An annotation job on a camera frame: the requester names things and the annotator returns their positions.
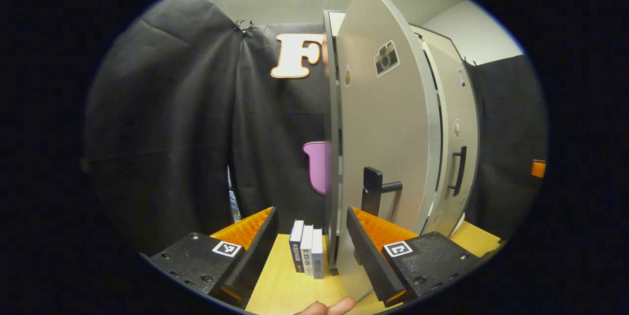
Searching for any black door handle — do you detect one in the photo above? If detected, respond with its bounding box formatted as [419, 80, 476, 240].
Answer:
[361, 167, 403, 218]
[448, 146, 467, 197]

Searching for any grey book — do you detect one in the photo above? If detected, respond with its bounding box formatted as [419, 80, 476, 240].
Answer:
[311, 229, 325, 280]

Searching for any white cabinet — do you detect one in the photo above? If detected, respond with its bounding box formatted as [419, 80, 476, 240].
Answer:
[323, 9, 481, 270]

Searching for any white book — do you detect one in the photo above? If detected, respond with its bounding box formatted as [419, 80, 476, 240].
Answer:
[300, 225, 315, 277]

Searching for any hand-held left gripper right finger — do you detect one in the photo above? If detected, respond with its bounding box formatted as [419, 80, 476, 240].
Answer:
[346, 207, 485, 307]

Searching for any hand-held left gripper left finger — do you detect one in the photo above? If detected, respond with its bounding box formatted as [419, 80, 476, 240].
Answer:
[147, 206, 279, 308]

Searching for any black backdrop cloth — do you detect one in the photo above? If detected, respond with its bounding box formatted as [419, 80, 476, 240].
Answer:
[84, 0, 549, 257]

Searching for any white cabinet door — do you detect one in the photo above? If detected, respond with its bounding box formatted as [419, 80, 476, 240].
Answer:
[422, 35, 481, 238]
[336, 0, 441, 302]

